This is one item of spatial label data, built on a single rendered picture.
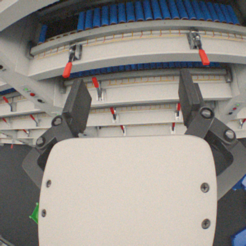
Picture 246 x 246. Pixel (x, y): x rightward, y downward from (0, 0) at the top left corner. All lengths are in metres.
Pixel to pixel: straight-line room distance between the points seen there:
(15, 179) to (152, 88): 1.65
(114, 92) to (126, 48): 0.21
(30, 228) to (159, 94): 1.66
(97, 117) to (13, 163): 1.36
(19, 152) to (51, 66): 1.50
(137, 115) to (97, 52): 0.40
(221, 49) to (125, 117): 0.49
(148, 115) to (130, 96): 0.20
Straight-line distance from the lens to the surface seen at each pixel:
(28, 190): 1.69
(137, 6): 0.40
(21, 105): 0.75
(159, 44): 0.35
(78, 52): 0.37
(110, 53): 0.35
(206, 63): 0.30
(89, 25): 0.40
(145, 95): 0.51
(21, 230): 1.90
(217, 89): 0.56
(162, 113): 0.69
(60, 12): 0.48
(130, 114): 0.69
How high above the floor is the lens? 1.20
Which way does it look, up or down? 66 degrees down
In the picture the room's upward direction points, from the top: 28 degrees counter-clockwise
